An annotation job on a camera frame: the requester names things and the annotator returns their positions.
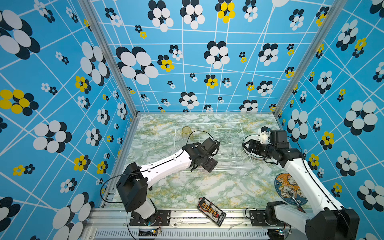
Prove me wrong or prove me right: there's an aluminium corner post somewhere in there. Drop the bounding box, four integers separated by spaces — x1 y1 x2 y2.
274 0 347 119
79 0 138 118

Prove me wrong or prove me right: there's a plain white plate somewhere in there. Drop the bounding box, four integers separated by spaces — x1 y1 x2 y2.
242 133 271 161

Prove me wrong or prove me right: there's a white wire dish rack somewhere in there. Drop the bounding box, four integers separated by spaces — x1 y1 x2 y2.
174 122 256 171

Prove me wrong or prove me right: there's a yellow glass cup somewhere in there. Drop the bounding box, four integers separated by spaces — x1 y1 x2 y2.
181 126 193 139

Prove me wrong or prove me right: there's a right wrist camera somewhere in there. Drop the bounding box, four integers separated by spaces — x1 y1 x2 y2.
260 126 270 144

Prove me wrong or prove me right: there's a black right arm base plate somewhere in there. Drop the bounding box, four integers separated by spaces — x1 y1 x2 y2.
246 210 286 229

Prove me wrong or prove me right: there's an aluminium corner post right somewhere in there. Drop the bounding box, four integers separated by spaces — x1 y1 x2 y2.
274 0 347 119

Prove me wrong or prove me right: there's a black connector box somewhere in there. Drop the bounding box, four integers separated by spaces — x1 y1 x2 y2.
197 197 227 227

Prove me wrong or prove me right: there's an aluminium corner post left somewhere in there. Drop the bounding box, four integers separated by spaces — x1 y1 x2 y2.
79 0 138 118

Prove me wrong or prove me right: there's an aluminium front rail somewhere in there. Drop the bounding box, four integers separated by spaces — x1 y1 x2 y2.
81 208 307 240

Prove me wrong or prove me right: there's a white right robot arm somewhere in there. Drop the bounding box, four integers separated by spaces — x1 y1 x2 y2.
242 130 360 240

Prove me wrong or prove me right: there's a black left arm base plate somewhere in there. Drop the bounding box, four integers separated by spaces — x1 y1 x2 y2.
128 210 171 227

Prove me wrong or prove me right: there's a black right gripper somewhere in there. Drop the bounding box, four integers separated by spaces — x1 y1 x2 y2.
243 139 276 159

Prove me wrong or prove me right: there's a red handled ratchet wrench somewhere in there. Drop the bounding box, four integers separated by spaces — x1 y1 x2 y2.
288 190 306 214

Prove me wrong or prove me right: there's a round cartoon coaster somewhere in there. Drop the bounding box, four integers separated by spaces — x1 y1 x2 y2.
274 173 308 206

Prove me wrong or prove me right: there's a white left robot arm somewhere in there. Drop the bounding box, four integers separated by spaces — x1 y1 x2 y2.
116 138 220 220

